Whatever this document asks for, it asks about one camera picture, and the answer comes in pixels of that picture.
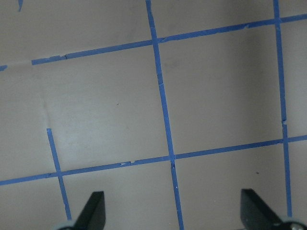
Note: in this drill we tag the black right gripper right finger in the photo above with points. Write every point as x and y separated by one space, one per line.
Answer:
255 214

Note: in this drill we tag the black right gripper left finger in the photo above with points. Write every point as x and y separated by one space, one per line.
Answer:
93 215

